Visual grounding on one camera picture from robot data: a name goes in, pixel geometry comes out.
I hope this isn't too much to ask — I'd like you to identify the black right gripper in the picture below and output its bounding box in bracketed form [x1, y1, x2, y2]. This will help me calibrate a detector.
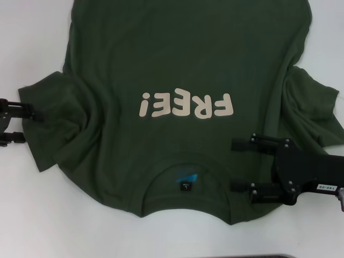
[230, 132, 344, 207]

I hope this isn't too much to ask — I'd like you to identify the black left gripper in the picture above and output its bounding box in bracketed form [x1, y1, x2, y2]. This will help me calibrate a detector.
[0, 98, 46, 148]

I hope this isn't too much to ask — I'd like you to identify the dark green FREE! t-shirt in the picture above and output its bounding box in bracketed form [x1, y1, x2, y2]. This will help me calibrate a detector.
[17, 0, 342, 226]

